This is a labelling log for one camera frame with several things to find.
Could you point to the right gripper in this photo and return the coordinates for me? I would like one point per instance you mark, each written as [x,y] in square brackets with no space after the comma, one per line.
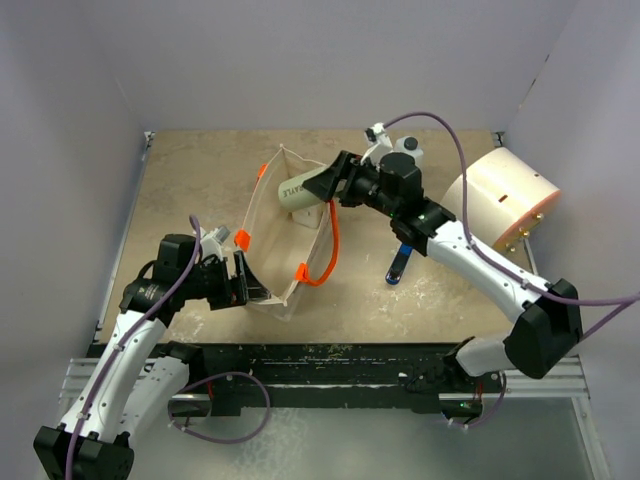
[338,180]

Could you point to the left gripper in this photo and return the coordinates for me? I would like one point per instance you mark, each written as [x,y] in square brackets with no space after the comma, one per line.
[249,287]

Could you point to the canvas tote bag orange handles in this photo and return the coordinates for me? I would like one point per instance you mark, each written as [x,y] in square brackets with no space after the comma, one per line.
[274,245]

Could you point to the green bottle cream cap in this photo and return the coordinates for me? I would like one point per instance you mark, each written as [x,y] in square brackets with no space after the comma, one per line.
[293,196]

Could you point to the white square bottle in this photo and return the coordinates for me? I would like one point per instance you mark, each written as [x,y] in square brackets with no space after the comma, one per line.
[410,146]

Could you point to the white bottle black cap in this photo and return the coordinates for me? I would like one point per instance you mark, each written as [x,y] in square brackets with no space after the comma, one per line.
[309,217]

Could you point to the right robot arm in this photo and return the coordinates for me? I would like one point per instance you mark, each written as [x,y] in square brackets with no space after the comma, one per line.
[546,322]

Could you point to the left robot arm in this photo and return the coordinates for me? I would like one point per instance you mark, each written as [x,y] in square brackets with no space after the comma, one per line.
[95,439]

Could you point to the blue stapler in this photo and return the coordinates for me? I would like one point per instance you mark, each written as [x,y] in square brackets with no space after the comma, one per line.
[398,265]

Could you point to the white cylindrical container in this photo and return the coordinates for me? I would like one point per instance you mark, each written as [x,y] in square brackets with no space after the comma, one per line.
[506,199]

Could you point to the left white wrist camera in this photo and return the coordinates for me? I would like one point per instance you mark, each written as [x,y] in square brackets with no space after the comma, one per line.
[212,242]

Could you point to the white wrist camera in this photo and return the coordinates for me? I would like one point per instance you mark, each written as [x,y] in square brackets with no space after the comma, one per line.
[212,242]
[379,144]

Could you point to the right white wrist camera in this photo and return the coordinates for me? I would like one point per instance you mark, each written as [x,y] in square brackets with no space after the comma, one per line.
[379,144]

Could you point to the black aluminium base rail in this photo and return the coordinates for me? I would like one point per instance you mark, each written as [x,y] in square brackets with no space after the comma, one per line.
[412,376]

